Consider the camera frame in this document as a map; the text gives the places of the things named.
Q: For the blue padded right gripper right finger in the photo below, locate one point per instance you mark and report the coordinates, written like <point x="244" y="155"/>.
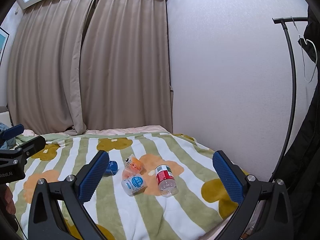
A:
<point x="268" y="200"/>

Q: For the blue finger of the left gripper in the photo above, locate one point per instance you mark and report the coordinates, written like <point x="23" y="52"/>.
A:
<point x="11" y="133"/>

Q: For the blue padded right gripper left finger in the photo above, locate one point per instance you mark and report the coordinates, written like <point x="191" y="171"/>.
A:
<point x="46" y="220"/>

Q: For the white cup with blue label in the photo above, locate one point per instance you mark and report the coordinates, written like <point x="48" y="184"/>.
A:
<point x="133" y="185"/>

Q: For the blue plastic cup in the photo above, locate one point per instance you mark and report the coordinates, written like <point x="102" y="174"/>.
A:
<point x="111" y="169"/>

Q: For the clear cup with red label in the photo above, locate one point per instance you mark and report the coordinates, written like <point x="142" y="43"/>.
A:
<point x="166" y="182"/>

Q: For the person's left hand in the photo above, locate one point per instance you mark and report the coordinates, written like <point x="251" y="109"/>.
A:
<point x="7" y="197"/>

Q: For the left beige curtain panel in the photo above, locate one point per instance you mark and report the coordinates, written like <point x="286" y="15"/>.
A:
<point x="43" y="83"/>

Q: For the beige curtain panel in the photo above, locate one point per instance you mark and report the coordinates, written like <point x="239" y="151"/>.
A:
<point x="124" y="66"/>
<point x="43" y="83"/>

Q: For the green striped floral blanket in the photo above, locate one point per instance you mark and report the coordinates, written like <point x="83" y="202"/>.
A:
<point x="200" y="206"/>

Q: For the right beige curtain panel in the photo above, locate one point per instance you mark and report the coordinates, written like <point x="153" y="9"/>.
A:
<point x="124" y="66"/>

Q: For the framed wall picture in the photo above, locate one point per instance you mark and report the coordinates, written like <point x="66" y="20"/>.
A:
<point x="4" y="35"/>

